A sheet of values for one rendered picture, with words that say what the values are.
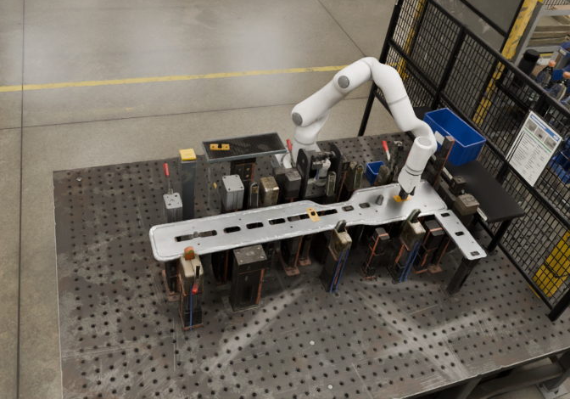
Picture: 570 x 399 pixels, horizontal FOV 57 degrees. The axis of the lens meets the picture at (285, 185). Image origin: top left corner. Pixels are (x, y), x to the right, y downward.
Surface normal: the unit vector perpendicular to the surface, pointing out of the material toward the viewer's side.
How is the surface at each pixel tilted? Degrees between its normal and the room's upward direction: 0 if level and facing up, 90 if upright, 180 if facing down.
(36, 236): 0
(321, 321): 0
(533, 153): 90
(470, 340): 0
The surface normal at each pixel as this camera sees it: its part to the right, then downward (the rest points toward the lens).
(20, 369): 0.13, -0.73
